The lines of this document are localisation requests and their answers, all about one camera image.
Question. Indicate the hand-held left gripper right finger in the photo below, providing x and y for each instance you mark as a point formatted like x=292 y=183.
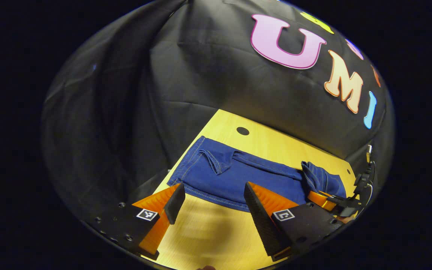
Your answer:
x=261 y=221

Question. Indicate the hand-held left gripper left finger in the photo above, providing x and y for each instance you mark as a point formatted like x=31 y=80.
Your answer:
x=175 y=202

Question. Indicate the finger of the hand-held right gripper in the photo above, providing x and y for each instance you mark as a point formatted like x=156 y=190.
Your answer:
x=321 y=199

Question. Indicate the blue jeans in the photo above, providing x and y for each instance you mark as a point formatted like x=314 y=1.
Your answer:
x=219 y=180

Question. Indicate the black backdrop cloth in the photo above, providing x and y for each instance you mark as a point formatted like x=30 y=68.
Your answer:
x=126 y=112

